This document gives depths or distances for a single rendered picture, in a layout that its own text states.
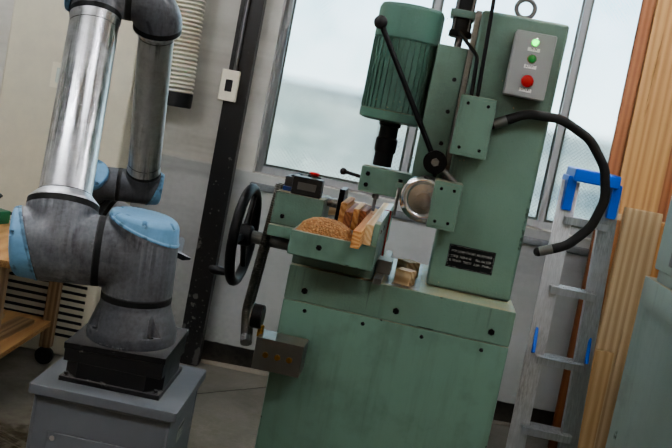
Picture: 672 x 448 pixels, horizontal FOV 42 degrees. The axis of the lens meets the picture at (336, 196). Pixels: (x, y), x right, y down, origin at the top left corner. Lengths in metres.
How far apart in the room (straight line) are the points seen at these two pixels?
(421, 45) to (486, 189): 0.41
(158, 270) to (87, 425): 0.34
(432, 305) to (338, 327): 0.24
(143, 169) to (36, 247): 0.59
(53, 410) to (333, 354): 0.72
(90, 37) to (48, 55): 1.65
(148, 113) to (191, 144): 1.57
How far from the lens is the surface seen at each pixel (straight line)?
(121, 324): 1.89
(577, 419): 3.23
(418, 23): 2.33
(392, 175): 2.37
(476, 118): 2.20
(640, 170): 3.74
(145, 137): 2.32
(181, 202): 3.86
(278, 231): 2.36
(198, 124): 3.83
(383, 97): 2.32
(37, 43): 3.72
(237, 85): 3.69
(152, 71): 2.21
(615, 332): 3.65
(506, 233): 2.31
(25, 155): 3.74
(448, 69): 2.33
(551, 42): 2.25
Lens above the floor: 1.22
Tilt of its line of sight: 6 degrees down
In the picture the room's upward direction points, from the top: 11 degrees clockwise
